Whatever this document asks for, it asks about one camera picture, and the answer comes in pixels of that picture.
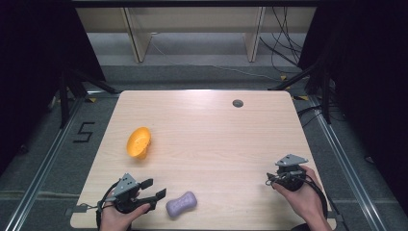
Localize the black floor cables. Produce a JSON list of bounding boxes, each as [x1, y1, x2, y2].
[[295, 103, 325, 129]]

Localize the aluminium floor rail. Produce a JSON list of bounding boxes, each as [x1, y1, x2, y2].
[[307, 95, 387, 231], [3, 95, 87, 231]]

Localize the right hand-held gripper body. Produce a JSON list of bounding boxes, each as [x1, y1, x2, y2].
[[274, 153, 310, 193]]

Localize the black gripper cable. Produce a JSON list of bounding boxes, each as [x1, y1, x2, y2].
[[300, 174, 330, 222], [95, 180, 120, 231]]

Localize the person's left hand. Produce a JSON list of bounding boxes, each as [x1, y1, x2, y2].
[[99, 201, 151, 231]]

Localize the person's right hand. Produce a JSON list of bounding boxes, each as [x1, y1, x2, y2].
[[272, 165, 325, 223]]

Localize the black metal stand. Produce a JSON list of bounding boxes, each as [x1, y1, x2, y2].
[[268, 59, 335, 125], [58, 65, 120, 130]]

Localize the black curtain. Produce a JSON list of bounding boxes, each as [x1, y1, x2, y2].
[[297, 0, 408, 222], [0, 0, 108, 176]]

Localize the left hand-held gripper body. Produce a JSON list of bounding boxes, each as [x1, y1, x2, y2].
[[111, 172, 152, 215]]

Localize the orange plastic bowl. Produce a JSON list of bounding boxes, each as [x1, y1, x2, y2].
[[126, 126, 152, 160]]

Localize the white floor cable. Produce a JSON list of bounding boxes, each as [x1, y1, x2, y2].
[[149, 31, 281, 82]]

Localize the black overhead frame bar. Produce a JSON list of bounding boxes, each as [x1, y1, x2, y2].
[[69, 0, 322, 9]]

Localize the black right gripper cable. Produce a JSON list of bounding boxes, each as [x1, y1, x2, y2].
[[300, 174, 330, 222]]

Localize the bundle of black cables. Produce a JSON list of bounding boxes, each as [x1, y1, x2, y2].
[[259, 6, 310, 75]]

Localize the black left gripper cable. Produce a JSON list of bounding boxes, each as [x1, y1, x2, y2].
[[95, 180, 120, 231]]

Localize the purple soap bar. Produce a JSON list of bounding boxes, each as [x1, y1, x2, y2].
[[165, 191, 198, 218]]

